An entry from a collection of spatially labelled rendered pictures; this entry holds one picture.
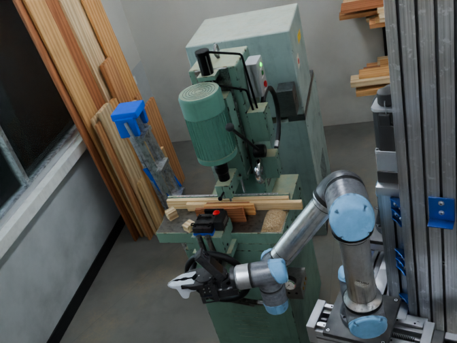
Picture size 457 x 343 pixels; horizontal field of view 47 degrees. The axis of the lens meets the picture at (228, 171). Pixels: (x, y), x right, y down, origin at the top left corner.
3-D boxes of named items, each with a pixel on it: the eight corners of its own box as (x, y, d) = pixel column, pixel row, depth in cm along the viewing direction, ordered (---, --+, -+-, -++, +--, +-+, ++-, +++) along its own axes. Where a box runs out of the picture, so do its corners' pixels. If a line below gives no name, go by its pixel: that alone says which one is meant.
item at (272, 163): (261, 178, 247) (256, 157, 241) (264, 170, 253) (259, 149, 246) (280, 177, 244) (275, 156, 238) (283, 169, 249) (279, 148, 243)
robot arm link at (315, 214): (334, 148, 155) (250, 256, 179) (340, 169, 146) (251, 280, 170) (366, 165, 158) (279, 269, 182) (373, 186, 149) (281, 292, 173)
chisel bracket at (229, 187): (219, 201, 236) (214, 186, 231) (227, 183, 246) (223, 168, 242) (234, 201, 233) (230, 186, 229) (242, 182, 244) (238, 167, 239)
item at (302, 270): (285, 299, 238) (282, 286, 234) (290, 279, 248) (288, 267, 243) (304, 299, 235) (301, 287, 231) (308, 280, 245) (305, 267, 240)
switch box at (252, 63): (250, 98, 238) (243, 65, 229) (256, 88, 245) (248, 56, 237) (263, 96, 235) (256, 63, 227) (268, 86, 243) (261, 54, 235)
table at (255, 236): (151, 257, 238) (146, 247, 235) (174, 214, 261) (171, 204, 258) (281, 259, 216) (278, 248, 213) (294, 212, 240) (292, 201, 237)
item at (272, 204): (188, 211, 250) (185, 204, 248) (189, 208, 252) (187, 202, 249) (302, 209, 230) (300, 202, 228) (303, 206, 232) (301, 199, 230)
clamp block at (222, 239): (195, 253, 228) (190, 237, 223) (205, 232, 239) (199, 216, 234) (227, 253, 223) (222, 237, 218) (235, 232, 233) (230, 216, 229)
